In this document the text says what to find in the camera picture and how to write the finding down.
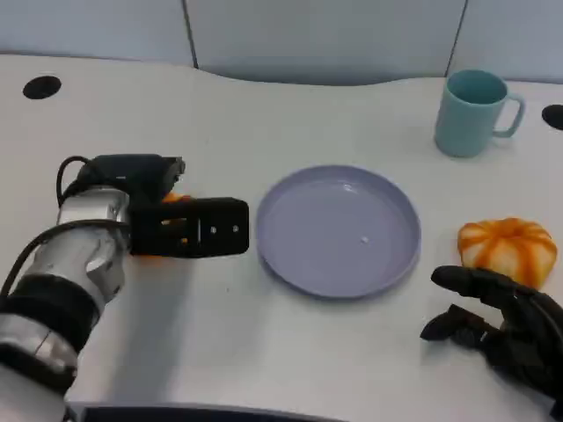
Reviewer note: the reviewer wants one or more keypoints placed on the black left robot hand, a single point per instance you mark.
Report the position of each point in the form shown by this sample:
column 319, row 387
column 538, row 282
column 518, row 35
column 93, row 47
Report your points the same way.
column 132, row 173

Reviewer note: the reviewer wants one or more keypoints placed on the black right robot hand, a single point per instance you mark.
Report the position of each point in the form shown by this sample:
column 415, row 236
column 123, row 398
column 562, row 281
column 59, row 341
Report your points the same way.
column 532, row 338

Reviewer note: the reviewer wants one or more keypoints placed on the orange and white bread roll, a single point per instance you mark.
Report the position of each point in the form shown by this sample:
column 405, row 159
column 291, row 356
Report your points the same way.
column 506, row 246
column 173, row 198

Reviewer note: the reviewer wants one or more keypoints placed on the grey-blue desk partition panel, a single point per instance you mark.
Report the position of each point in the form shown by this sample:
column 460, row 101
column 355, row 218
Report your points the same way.
column 88, row 26
column 321, row 35
column 514, row 31

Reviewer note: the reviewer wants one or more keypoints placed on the lilac plate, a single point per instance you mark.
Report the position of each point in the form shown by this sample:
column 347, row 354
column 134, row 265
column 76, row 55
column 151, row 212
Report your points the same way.
column 336, row 233

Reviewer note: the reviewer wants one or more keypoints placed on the pale green mug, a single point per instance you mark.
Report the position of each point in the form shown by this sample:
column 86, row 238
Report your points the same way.
column 464, row 127

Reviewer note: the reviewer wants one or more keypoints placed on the dark robot torso edge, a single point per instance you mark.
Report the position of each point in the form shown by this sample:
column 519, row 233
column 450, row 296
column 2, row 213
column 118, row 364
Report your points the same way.
column 198, row 414

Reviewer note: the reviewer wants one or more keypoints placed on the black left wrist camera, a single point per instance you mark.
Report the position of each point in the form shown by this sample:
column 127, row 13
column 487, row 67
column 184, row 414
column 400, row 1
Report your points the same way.
column 211, row 228

